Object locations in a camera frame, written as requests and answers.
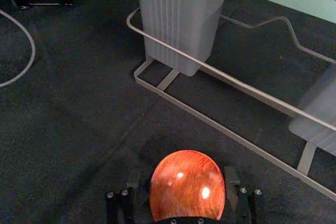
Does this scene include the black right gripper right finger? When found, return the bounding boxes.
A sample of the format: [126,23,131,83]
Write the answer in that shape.
[223,166,264,224]

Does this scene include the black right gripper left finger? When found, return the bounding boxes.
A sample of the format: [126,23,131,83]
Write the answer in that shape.
[104,182,152,224]

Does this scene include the round reddish-brown wooden spoon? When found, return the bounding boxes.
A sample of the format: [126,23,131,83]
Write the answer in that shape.
[149,150,227,222]

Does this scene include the black table cloth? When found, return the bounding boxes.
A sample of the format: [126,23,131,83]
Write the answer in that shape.
[0,0,336,224]

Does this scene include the low translucent plastic container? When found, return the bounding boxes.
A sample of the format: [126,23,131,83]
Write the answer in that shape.
[288,63,336,154]

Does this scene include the tall translucent ribbed plastic container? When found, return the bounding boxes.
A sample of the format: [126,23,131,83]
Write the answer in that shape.
[135,0,232,77]

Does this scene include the thin grey cable loop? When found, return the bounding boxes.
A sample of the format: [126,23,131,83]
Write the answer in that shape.
[0,8,37,89]

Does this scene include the steel wire rack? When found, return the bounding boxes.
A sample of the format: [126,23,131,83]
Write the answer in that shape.
[126,7,336,201]

